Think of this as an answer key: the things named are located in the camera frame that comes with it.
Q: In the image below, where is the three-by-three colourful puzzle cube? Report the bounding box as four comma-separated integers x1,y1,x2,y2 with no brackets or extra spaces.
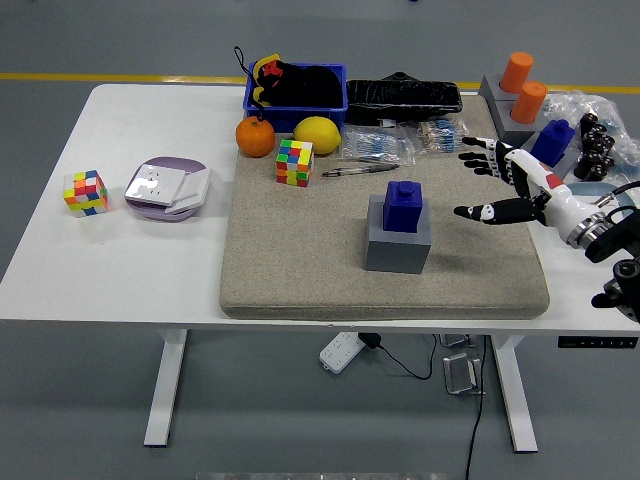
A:
62,169,110,219

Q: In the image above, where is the white power strip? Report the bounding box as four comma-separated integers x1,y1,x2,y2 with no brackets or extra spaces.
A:
319,331,364,374

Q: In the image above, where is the large clear bag of resistors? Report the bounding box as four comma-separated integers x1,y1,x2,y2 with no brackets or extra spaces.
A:
341,124,417,168

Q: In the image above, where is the orange cylinder seal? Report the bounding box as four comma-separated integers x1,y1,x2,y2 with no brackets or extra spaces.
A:
509,80,549,125
499,51,535,95

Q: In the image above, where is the black table control panel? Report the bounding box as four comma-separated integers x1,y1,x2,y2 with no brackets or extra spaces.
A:
557,336,640,349

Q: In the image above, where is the white wall switch panel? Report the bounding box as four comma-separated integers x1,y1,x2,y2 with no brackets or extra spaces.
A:
164,167,212,215

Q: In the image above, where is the black plug with cord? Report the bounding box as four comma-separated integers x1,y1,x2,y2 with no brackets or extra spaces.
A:
358,332,439,380

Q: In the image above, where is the blue square seal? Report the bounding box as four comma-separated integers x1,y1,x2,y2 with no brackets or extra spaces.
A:
382,179,426,234
529,119,577,169

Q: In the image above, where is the black keyboard in plastic wrap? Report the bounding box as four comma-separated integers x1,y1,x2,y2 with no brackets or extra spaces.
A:
345,71,464,126

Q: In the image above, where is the large silver metal bracket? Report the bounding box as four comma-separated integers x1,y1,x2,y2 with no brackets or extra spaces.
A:
442,352,486,397

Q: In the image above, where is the small silver metal bracket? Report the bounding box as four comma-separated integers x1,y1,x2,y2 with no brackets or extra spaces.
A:
438,332,475,349

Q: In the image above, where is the purple plate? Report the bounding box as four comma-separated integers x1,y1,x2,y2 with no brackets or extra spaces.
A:
123,156,211,223

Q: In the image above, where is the crumpled clear plastic bag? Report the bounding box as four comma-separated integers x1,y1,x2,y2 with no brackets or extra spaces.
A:
543,89,640,176

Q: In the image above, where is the white table leg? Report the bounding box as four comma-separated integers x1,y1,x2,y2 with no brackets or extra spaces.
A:
489,333,539,454
143,328,189,448

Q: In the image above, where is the grey round-hole seal base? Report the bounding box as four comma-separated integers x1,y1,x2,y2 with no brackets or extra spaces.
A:
492,98,551,162
478,74,519,104

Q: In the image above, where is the small clear bag of resistors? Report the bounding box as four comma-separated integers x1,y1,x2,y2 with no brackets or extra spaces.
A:
415,118,471,155

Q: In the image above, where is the blue plastic bin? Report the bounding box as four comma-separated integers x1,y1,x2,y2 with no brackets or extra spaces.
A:
242,62,349,134

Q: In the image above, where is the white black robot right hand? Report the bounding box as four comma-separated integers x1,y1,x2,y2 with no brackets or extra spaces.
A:
453,135,595,241

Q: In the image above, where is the grey-brown fabric mat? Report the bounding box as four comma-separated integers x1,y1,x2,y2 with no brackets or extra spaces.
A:
219,94,551,321

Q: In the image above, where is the orange fruit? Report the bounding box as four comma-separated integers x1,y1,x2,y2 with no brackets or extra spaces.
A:
235,116,277,159

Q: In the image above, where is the four-by-four colourful puzzle cube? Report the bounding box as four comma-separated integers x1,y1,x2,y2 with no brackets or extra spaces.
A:
275,138,315,189

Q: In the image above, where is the black floor cable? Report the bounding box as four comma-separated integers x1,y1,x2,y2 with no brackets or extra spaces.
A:
464,333,489,480

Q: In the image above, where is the grey square seal base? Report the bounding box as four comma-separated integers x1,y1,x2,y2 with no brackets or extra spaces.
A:
519,128,581,184
363,194,433,274

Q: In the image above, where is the yellow lemon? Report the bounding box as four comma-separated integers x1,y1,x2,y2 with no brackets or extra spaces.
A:
293,116,343,155

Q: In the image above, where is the white wall socket panel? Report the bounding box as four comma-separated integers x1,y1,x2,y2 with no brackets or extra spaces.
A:
124,163,189,207

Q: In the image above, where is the grey ballpoint pen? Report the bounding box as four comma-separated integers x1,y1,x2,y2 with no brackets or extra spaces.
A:
321,163,401,178

